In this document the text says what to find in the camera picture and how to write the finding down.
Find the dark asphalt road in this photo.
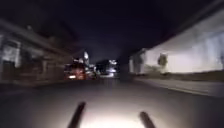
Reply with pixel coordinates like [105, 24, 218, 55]
[0, 77, 224, 128]

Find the red vehicle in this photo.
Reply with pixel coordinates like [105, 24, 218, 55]
[64, 62, 88, 81]

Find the robot's own part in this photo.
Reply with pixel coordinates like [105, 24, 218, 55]
[139, 111, 157, 128]
[67, 101, 87, 128]

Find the pale pavement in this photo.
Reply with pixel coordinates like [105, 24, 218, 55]
[133, 77, 224, 98]

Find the grey building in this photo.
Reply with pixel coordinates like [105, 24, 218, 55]
[0, 18, 76, 84]

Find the white wall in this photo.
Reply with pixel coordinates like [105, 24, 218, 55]
[128, 9, 224, 76]

